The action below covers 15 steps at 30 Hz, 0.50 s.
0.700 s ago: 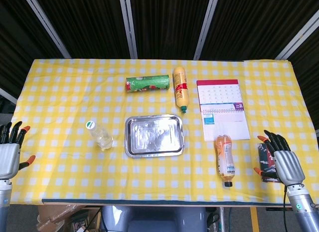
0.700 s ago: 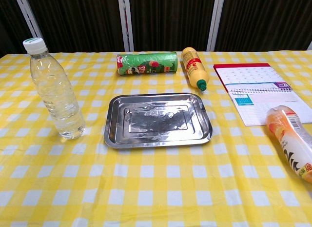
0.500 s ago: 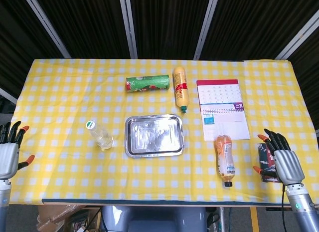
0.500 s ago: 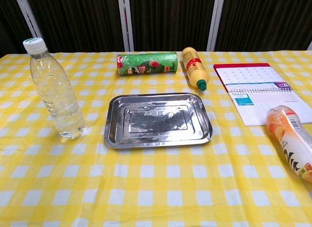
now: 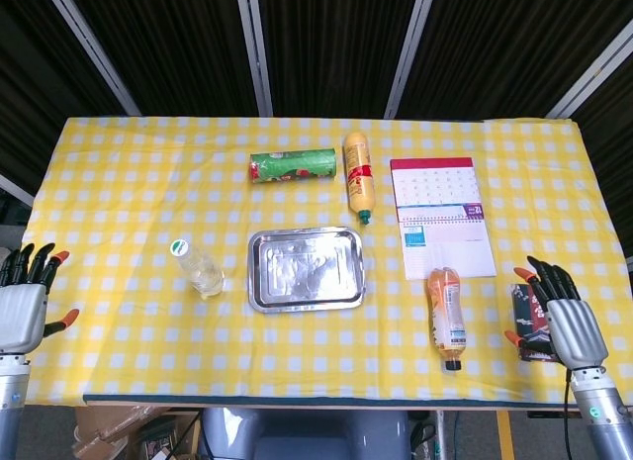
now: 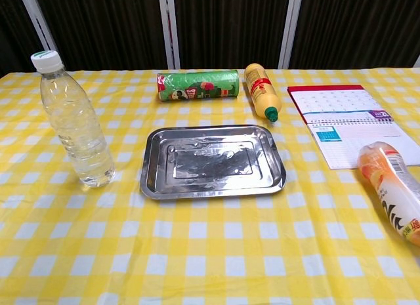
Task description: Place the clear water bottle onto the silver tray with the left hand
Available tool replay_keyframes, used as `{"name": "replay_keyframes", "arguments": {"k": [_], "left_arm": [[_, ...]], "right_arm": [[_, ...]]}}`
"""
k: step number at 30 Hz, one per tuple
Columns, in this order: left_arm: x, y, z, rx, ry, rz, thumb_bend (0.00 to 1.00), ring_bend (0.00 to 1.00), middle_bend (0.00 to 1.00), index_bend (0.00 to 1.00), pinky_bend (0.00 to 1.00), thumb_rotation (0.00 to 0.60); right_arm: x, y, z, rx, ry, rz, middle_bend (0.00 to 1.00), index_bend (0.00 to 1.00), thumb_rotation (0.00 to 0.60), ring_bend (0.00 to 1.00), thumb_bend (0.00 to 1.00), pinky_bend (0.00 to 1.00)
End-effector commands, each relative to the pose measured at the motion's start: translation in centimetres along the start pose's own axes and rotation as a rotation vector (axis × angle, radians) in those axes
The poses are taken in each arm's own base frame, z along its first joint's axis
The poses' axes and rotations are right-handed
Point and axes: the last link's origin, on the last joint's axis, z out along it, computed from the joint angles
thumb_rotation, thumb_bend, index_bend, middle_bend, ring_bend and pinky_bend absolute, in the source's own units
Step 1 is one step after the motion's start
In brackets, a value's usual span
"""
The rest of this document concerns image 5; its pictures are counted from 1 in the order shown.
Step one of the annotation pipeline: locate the white partition post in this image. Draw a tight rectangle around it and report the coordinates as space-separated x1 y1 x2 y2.
384 0 439 120
546 14 633 120
234 0 274 118
0 172 36 207
42 0 142 117

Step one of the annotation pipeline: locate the yellow squeeze bottle green cap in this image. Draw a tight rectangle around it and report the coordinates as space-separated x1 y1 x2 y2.
343 131 379 228

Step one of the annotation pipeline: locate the orange drink bottle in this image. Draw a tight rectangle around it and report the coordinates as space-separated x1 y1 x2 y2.
427 266 469 373

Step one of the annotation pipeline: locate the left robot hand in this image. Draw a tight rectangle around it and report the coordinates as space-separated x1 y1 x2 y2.
0 242 80 355

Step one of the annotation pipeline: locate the metal tray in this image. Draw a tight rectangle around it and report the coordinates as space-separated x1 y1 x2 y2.
246 226 367 315

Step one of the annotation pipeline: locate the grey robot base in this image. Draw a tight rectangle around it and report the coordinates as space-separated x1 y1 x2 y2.
200 408 411 460

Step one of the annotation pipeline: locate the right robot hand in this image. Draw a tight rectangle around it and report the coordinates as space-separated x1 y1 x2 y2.
503 254 610 370

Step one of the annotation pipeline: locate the green snack canister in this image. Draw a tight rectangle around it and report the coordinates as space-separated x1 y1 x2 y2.
248 148 339 185

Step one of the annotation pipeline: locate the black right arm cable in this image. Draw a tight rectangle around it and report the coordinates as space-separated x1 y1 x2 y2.
563 368 576 460

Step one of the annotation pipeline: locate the desk calendar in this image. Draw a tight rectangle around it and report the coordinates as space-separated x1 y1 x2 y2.
389 156 498 282

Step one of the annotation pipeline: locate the yellow floor tape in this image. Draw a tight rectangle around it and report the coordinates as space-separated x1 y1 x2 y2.
497 411 516 460

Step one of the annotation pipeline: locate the yellow checkered tablecloth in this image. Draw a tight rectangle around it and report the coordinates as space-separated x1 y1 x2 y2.
22 115 633 408

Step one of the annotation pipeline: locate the clear bottle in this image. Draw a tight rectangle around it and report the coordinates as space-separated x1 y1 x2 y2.
169 238 226 301

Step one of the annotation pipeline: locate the dark printed box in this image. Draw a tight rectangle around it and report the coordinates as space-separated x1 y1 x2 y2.
510 283 558 363

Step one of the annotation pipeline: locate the metal table leg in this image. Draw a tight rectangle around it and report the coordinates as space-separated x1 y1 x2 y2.
434 410 449 460

